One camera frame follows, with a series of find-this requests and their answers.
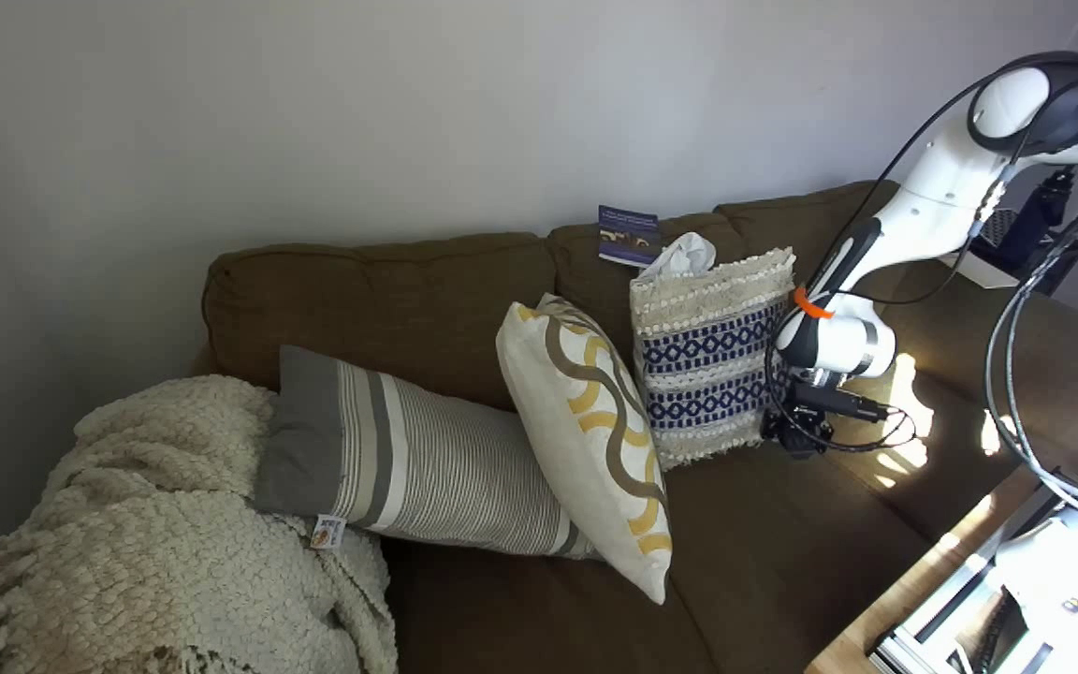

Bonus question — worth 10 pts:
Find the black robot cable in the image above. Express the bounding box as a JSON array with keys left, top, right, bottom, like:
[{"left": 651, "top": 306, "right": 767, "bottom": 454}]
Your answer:
[{"left": 759, "top": 48, "right": 1078, "bottom": 521}]

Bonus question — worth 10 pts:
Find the white yellow wave pillow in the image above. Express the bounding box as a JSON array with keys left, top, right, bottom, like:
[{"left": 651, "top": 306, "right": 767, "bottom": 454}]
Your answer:
[{"left": 493, "top": 295, "right": 675, "bottom": 606}]

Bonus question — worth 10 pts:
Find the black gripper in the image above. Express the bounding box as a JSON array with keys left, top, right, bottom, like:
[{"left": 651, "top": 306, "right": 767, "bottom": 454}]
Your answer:
[{"left": 759, "top": 378, "right": 886, "bottom": 458}]

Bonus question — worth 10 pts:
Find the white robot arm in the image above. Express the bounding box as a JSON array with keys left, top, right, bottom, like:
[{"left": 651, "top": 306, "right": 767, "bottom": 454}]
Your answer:
[{"left": 765, "top": 51, "right": 1078, "bottom": 454}]

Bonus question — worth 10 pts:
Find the white paper on armrest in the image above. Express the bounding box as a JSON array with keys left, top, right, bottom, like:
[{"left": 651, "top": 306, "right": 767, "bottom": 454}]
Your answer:
[{"left": 957, "top": 254, "right": 1017, "bottom": 291}]

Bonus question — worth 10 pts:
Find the brown fabric sofa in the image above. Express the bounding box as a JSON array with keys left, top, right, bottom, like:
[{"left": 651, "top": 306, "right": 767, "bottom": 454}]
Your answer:
[{"left": 200, "top": 181, "right": 1078, "bottom": 674}]

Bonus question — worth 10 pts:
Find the grey striped pillow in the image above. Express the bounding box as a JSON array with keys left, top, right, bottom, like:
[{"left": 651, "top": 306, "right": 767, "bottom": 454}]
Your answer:
[{"left": 256, "top": 345, "right": 591, "bottom": 557}]

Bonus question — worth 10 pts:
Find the cream knitted blanket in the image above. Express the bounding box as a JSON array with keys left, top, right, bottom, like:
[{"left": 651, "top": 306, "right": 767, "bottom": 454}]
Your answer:
[{"left": 0, "top": 375, "right": 397, "bottom": 674}]

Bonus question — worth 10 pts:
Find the wooden side table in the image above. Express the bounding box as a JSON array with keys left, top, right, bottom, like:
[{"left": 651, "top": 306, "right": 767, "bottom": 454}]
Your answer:
[{"left": 806, "top": 471, "right": 1078, "bottom": 674}]

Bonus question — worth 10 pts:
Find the black stand behind sofa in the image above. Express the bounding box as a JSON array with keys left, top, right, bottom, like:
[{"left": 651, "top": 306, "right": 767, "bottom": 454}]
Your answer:
[{"left": 973, "top": 167, "right": 1074, "bottom": 282}]

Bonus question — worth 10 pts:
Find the blue and white pillow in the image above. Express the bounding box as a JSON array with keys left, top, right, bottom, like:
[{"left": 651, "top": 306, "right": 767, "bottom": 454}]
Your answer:
[{"left": 630, "top": 247, "right": 797, "bottom": 468}]

